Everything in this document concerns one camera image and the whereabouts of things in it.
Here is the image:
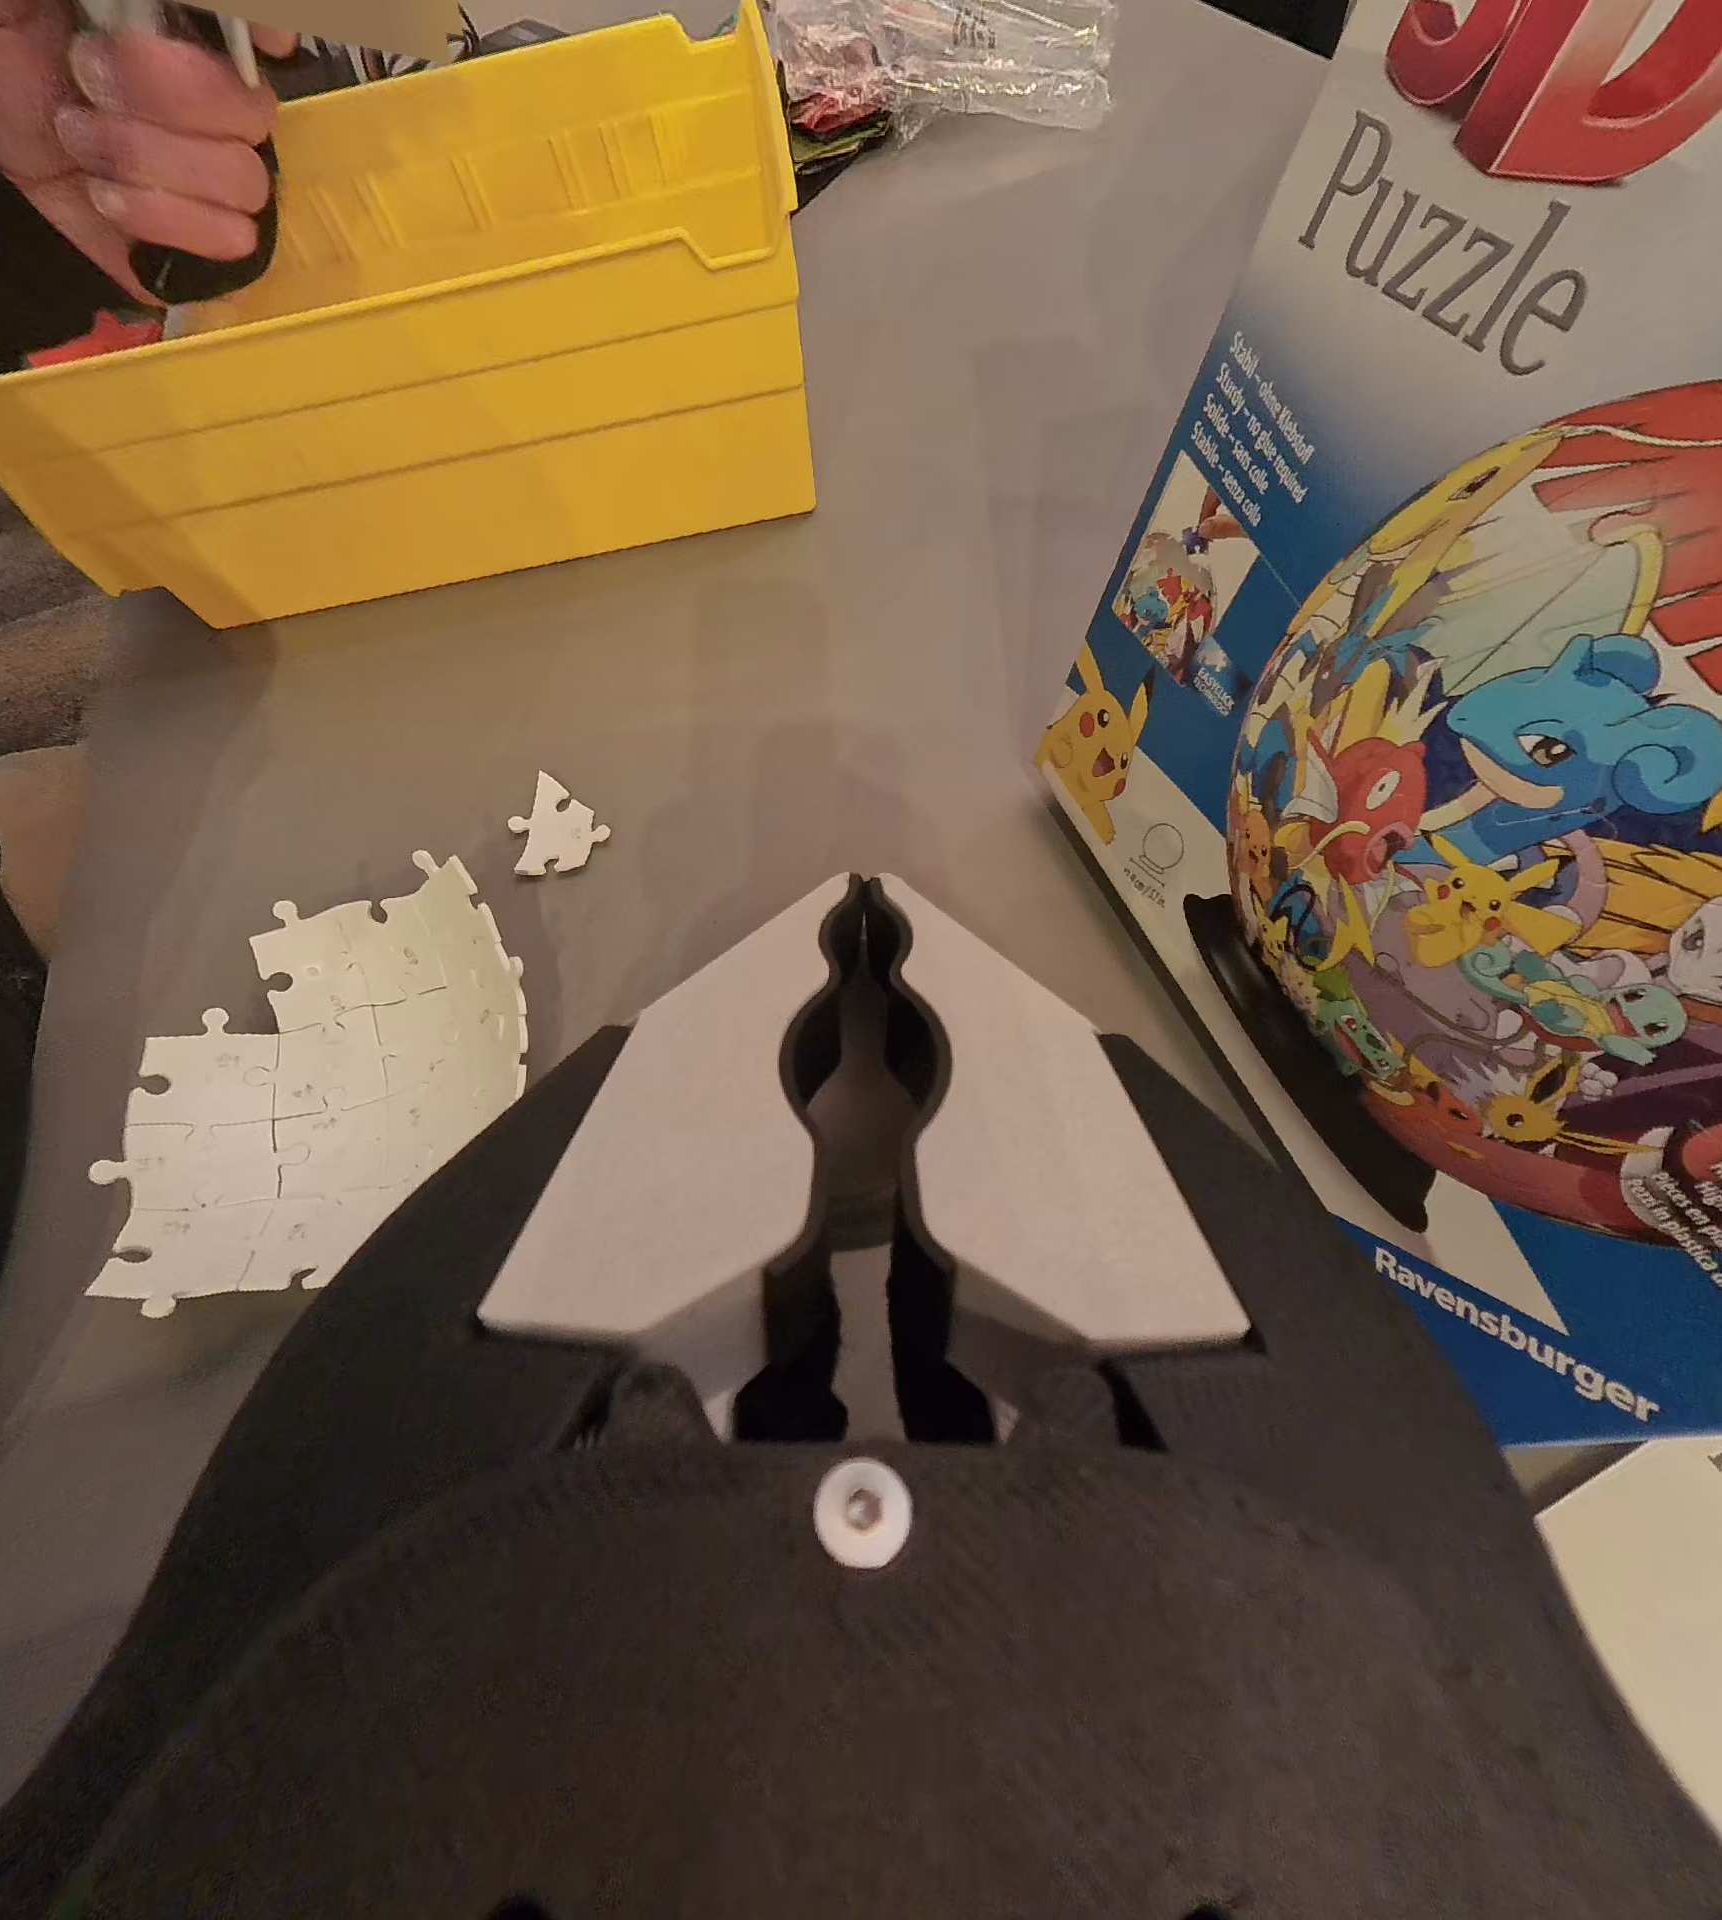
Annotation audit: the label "yellow plastic bin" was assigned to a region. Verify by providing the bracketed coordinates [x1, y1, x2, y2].
[0, 0, 821, 632]

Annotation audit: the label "crumpled colourful packets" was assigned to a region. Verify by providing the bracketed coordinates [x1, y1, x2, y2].
[784, 58, 924, 175]

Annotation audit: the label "white printed puzzle sheet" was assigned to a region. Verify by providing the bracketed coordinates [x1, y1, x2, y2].
[1536, 1434, 1722, 1920]

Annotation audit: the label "red fabric item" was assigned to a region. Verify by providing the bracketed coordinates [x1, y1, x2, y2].
[26, 308, 172, 368]

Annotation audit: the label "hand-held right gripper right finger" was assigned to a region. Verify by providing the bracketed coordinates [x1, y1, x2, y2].
[866, 873, 1254, 1445]

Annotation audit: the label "single white puzzle piece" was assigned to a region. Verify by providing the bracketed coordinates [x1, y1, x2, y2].
[506, 768, 617, 880]

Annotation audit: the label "person's left hand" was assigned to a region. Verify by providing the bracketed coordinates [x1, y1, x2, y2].
[0, 0, 283, 286]

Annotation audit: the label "clear plastic bag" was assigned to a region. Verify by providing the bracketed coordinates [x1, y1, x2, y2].
[761, 0, 1119, 147]

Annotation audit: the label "colourful puzzle box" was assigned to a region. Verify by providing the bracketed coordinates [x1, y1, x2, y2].
[1038, 0, 1722, 1454]

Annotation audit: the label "assembled white puzzle section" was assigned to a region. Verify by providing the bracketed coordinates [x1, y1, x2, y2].
[83, 851, 526, 1322]

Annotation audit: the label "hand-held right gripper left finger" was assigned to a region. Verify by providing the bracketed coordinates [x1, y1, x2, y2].
[478, 873, 868, 1445]

